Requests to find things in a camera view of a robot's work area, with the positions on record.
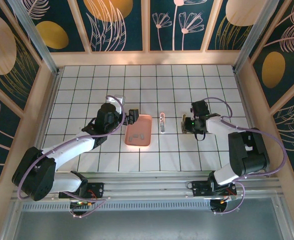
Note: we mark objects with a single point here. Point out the beige and gold mini stapler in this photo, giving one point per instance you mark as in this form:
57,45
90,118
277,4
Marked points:
185,130

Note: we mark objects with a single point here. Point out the pink plastic tray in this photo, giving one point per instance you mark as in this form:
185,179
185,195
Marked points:
139,125

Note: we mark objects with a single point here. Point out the grey metal staple magazine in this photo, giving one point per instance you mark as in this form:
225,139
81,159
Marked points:
163,126

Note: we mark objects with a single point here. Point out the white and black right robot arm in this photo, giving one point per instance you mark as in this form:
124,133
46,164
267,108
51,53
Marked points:
217,125

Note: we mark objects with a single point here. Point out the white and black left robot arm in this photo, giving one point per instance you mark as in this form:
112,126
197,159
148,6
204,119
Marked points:
67,150

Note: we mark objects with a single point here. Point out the aluminium side rail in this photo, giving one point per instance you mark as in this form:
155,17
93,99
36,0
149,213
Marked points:
247,112
49,107

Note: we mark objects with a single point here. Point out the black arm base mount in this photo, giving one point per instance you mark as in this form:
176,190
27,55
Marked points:
97,190
199,188

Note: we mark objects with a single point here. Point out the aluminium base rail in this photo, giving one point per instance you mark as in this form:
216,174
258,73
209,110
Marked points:
147,187

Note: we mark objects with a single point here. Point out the aluminium corner post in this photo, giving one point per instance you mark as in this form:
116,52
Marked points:
37,42
252,37

